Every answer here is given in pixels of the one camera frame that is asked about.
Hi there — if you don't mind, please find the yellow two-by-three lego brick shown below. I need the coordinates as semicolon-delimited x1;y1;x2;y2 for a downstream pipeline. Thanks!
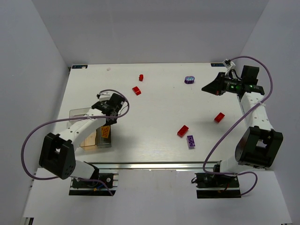
101;126;111;138

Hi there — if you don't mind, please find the aluminium table front rail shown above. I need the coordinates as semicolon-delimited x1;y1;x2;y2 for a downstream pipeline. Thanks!
43;161;265;171

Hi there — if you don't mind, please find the amber clear container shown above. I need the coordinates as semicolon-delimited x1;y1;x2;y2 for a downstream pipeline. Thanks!
80;131;97;150

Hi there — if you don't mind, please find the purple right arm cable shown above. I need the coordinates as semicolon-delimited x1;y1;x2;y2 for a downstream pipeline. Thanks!
202;55;274;196

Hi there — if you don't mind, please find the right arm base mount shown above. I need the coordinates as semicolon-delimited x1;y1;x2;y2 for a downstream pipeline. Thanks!
191;172;241;199

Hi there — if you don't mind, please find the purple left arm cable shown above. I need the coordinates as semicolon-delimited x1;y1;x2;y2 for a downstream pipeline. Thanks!
21;89;130;196

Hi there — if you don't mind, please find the blue table label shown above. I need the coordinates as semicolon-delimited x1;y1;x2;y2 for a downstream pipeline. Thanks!
210;63;225;67
71;65;88;69

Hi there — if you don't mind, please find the left blue table label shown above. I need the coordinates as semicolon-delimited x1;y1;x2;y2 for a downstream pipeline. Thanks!
71;65;88;69

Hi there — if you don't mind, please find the red sloped lego brick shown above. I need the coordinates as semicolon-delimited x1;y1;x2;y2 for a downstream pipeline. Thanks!
132;86;141;96

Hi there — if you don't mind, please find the dark grey clear container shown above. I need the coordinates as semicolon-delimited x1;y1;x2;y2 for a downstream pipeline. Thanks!
96;127;112;148

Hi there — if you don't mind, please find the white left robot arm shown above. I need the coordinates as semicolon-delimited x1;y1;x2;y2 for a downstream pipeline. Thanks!
39;91;128;181

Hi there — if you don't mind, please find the clear smoky long container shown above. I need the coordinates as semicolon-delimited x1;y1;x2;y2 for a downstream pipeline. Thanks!
69;107;91;119

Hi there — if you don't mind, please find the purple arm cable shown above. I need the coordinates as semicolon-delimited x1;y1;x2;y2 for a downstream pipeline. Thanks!
202;55;274;196
21;89;130;196

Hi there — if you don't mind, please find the purple round lego piece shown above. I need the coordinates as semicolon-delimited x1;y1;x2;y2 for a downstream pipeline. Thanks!
184;76;195;84

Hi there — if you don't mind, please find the right blue table label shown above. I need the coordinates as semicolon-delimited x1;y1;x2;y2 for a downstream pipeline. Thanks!
210;63;225;67

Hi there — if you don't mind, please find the purple lego brick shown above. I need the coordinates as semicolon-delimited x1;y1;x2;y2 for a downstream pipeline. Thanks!
187;135;195;149

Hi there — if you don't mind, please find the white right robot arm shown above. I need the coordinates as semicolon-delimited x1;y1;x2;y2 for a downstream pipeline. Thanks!
202;59;284;176

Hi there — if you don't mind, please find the red two-by-two lego brick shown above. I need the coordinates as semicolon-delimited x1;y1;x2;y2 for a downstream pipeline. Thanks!
177;125;189;137

